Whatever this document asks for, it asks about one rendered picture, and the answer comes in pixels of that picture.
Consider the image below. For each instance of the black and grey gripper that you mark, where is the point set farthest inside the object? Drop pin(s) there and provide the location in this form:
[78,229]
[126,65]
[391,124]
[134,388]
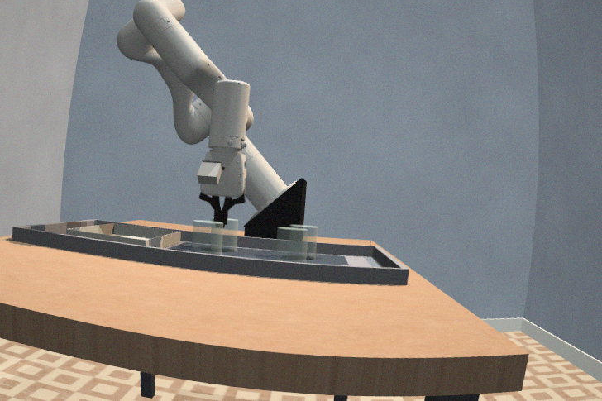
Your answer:
[231,183]

